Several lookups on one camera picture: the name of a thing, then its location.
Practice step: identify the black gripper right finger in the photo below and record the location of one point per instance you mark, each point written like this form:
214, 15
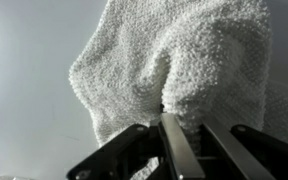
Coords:
237, 156

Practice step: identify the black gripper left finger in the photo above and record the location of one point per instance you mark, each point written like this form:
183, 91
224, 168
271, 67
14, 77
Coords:
179, 150

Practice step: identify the white terry cloth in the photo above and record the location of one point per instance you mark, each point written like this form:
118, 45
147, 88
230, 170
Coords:
184, 50

